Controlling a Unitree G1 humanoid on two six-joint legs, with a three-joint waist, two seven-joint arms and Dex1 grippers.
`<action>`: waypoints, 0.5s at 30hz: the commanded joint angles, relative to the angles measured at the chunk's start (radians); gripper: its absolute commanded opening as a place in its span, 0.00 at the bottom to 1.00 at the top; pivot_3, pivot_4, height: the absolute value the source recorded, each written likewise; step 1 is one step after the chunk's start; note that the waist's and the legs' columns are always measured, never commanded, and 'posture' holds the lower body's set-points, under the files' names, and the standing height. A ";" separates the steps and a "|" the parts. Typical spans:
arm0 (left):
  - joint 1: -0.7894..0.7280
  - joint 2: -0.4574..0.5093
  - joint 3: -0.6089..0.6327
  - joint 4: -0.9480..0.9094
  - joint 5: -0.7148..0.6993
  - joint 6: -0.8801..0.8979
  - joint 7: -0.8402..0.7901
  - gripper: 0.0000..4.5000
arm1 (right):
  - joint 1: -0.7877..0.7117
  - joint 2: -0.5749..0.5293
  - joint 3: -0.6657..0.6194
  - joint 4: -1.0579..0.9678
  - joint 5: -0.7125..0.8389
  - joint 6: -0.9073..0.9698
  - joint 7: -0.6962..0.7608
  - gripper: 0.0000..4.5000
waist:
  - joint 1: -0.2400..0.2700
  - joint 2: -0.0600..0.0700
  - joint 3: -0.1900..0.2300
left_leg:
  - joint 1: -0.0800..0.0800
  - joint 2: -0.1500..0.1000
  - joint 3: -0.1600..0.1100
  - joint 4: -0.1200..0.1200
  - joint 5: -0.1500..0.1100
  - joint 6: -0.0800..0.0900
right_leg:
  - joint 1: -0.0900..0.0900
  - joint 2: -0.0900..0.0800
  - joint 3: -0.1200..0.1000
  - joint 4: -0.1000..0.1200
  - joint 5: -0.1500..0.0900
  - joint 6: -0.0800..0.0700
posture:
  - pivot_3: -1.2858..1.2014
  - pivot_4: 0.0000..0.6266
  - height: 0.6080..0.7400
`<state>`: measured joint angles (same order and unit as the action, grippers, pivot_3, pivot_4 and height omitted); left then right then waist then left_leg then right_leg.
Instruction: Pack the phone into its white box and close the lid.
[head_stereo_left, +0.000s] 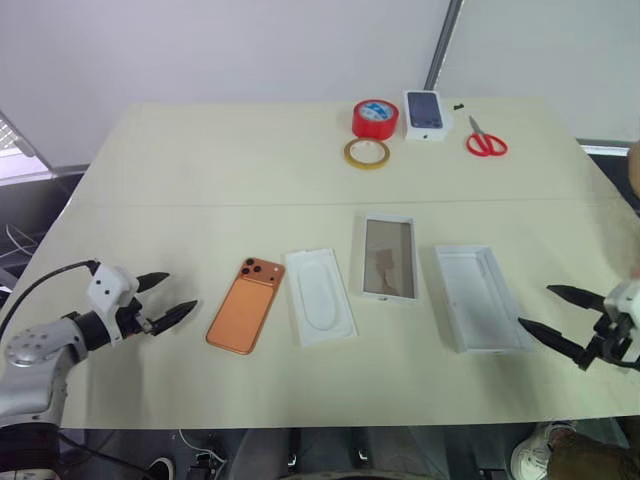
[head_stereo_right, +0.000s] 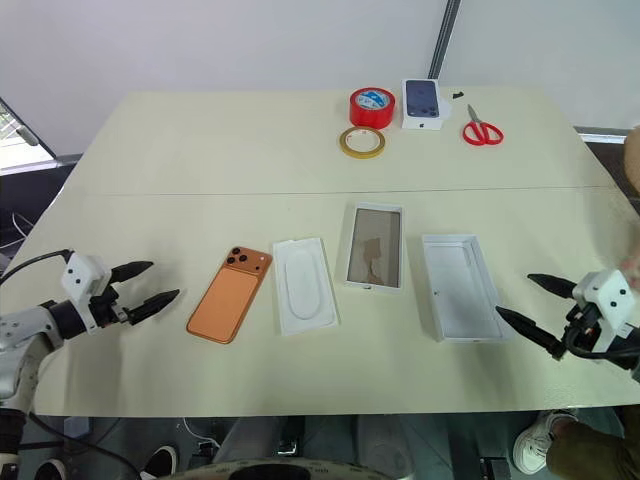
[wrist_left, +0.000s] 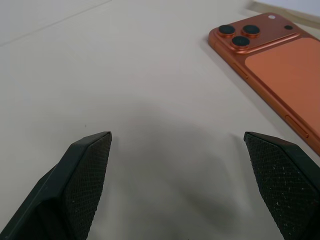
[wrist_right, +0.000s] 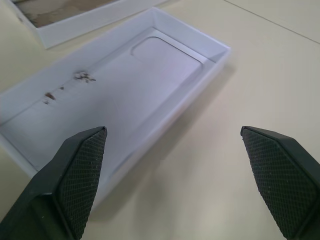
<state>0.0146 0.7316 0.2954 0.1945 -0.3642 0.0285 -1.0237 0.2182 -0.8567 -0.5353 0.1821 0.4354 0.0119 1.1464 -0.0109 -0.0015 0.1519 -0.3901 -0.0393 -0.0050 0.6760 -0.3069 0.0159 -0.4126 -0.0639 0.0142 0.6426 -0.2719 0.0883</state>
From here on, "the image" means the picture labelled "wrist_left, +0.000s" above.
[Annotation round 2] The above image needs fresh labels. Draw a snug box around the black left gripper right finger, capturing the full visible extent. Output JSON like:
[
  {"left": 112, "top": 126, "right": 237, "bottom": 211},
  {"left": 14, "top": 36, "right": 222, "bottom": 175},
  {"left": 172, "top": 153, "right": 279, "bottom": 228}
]
[{"left": 243, "top": 131, "right": 320, "bottom": 240}]

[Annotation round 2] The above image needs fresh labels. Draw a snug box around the orange smartphone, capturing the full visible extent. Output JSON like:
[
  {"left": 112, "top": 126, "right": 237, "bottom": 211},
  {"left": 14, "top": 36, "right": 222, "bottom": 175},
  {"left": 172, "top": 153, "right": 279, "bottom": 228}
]
[{"left": 208, "top": 12, "right": 320, "bottom": 152}]

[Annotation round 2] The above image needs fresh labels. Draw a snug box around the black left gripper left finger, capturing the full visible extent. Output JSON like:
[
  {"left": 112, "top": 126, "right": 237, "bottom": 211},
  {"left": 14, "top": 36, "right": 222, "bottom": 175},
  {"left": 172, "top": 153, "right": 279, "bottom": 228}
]
[{"left": 0, "top": 131, "right": 113, "bottom": 240}]

